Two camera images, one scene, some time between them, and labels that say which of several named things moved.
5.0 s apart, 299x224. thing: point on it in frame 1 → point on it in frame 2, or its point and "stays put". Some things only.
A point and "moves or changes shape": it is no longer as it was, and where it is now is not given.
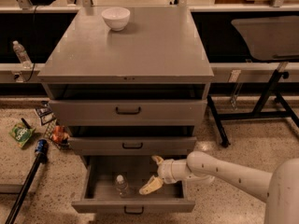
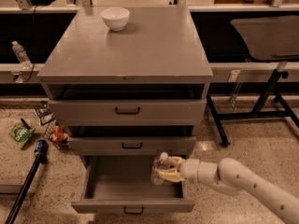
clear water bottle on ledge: (21, 54) stays put
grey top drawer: (128, 112) stays put
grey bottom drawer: (111, 185) stays put
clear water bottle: (121, 186) moves or changes shape
